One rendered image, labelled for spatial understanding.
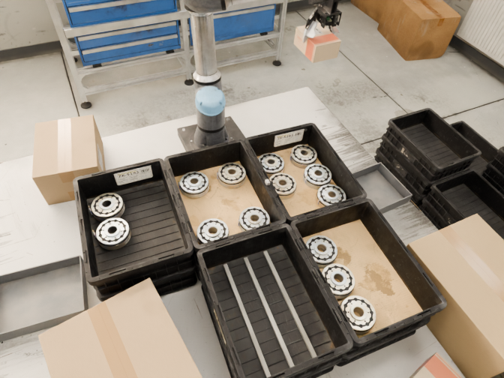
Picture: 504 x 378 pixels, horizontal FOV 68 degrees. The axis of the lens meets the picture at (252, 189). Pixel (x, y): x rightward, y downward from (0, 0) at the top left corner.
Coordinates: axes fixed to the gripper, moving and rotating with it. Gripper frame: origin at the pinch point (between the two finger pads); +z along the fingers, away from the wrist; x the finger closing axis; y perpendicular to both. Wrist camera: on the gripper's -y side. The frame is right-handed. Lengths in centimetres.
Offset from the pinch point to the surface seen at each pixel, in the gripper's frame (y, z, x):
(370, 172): 46, 39, 8
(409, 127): 12, 61, 69
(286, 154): 32, 27, -28
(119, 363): 86, 20, -104
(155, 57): -139, 81, -40
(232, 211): 49, 27, -59
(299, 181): 47, 27, -30
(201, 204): 43, 27, -68
